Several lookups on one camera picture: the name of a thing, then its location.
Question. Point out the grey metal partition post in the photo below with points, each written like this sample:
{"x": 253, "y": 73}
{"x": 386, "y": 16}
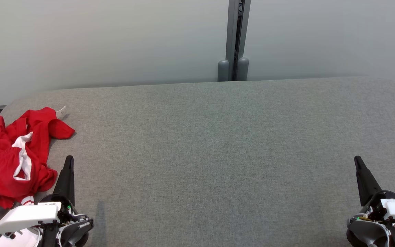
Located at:
{"x": 231, "y": 34}

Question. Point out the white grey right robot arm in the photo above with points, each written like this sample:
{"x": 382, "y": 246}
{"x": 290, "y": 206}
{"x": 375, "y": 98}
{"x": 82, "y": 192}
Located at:
{"x": 365, "y": 230}

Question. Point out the grey cylindrical post cap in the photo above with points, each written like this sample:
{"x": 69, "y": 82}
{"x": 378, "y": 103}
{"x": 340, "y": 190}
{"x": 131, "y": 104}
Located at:
{"x": 242, "y": 68}
{"x": 223, "y": 70}

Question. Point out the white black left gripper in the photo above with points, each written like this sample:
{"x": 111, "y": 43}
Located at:
{"x": 29, "y": 216}

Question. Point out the red number 23 jersey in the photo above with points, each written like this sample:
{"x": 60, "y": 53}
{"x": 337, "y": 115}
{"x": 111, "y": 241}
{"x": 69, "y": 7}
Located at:
{"x": 43, "y": 121}

